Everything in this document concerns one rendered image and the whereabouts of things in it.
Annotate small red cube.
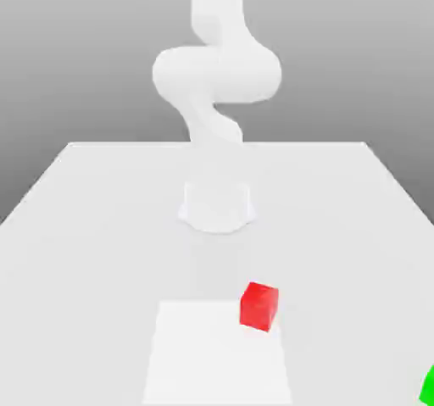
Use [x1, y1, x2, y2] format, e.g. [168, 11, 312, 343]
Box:
[239, 281, 280, 333]

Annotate small green cube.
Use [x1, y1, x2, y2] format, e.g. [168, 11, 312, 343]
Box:
[419, 364, 434, 406]

